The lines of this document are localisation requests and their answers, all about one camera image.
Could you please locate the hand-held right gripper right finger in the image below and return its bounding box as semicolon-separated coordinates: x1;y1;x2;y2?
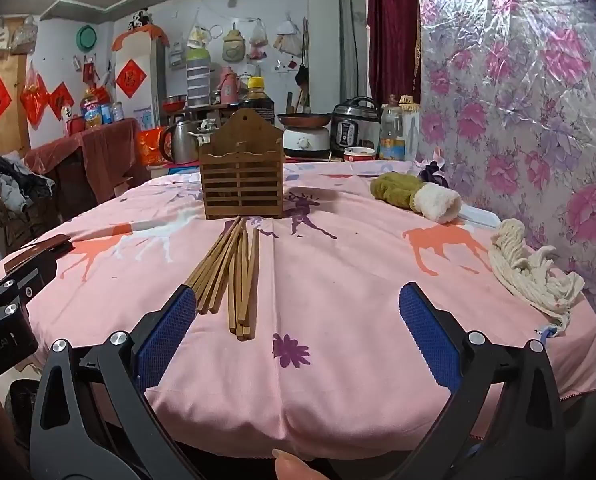
399;282;566;480

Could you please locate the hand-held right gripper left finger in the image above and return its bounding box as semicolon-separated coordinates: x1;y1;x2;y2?
30;284;199;480

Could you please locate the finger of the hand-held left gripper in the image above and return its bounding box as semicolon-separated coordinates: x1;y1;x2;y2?
0;267;43;311

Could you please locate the pile of wooden chopsticks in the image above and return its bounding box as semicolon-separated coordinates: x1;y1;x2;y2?
183;215;261;342

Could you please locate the wooden slatted utensil holder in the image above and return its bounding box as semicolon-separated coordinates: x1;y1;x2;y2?
198;108;285;221

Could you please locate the person's right hand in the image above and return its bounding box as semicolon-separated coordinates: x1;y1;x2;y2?
273;447;323;480

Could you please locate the wooden chair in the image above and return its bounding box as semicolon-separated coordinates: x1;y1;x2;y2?
0;200;54;256

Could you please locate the grey jacket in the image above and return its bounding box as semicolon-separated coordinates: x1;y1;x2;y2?
0;152;58;213

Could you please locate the pink deer print tablecloth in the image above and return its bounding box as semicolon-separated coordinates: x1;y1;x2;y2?
0;159;596;461

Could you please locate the cream knitted cloth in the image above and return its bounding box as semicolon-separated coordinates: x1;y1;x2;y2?
488;220;586;336

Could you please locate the red cloth covered table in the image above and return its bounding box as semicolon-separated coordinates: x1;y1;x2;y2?
24;117;141;206

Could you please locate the wooden door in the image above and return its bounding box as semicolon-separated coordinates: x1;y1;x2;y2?
0;55;31;161

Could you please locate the olive plush mitten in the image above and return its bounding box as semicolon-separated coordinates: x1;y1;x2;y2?
369;172;462;224

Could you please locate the dark purple ribbon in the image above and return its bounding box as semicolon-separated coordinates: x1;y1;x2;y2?
418;159;448;185

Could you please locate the yellow cooking oil jug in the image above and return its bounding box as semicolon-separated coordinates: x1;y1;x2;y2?
80;87;104;128

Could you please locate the red hanging plastic bag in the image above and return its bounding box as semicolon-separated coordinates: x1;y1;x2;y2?
20;72;48;128

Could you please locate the red gift bag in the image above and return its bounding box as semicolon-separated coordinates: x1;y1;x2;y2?
137;129;171;166

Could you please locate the steel electric kettle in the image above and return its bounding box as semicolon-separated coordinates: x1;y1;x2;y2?
159;119;209;165

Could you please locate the clear oil bottle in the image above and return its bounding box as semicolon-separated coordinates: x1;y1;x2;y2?
379;104;407;162

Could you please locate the yellow cap soy sauce bottle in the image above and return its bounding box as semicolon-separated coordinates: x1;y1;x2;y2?
241;76;277;126

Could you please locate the red frying pan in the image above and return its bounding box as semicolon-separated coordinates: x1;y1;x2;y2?
276;112;333;128

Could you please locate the pink thermos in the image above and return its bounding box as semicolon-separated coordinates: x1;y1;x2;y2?
218;66;241;106

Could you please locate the white refrigerator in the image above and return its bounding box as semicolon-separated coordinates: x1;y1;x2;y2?
112;25;169;161

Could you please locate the grey stacked steamer green lid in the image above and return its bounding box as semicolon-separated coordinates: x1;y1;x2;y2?
185;46;211;107

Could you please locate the floral plastic-covered sheet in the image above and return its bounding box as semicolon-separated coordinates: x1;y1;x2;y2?
415;0;596;356

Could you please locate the beige hanging pouch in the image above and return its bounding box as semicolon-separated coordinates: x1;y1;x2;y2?
222;22;245;62

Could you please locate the dark red curtain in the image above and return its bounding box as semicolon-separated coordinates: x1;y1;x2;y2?
368;0;423;111

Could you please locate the green wall basin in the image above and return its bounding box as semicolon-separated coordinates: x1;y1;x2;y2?
76;24;99;52

